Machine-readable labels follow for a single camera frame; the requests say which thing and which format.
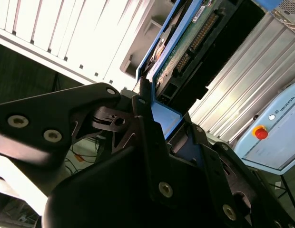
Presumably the hard disk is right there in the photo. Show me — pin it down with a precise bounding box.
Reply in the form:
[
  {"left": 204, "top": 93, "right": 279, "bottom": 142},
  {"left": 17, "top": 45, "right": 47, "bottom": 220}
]
[{"left": 135, "top": 0, "right": 267, "bottom": 167}]

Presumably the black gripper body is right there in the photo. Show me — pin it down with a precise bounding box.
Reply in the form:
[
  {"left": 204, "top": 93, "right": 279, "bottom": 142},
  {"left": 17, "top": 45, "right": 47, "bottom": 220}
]
[{"left": 41, "top": 144, "right": 224, "bottom": 228}]

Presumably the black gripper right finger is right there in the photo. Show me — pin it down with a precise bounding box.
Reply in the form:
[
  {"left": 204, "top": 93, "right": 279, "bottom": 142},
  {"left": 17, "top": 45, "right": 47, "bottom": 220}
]
[{"left": 184, "top": 123, "right": 278, "bottom": 228}]

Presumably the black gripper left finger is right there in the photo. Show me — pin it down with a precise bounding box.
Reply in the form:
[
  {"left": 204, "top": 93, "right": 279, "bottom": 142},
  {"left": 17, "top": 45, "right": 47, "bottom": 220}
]
[{"left": 0, "top": 78, "right": 180, "bottom": 210}]

